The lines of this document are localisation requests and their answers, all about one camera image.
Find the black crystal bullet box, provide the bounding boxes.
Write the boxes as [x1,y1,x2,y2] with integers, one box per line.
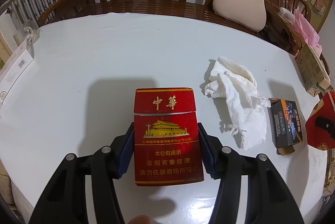
[270,98,303,156]

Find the red cigarette pack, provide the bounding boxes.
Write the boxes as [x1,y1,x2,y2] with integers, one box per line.
[134,87,204,187]

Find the person left hand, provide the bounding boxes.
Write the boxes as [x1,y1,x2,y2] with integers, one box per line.
[128,215,152,224]

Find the red paper box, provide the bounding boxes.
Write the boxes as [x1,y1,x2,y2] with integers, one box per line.
[305,91,335,151]

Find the brown cardboard box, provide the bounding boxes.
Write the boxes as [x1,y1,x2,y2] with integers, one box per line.
[295,44,330,97]

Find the crumpled white tissue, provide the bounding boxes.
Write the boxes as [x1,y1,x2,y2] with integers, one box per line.
[204,56,270,150]

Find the pink plastic bag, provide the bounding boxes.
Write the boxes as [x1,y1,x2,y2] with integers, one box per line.
[294,9,322,57]

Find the yellow wooden door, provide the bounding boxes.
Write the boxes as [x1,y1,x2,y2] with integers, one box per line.
[307,0,333,33]

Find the wooden armchair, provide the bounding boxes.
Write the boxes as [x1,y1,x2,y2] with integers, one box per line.
[264,0,331,76]

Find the long white carton box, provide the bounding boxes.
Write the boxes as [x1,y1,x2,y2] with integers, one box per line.
[0,37,34,104]

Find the beige cushion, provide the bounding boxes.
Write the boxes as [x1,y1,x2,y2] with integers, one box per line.
[212,0,266,32]

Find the white radiator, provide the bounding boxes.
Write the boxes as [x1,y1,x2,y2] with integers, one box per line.
[1,0,58,30]

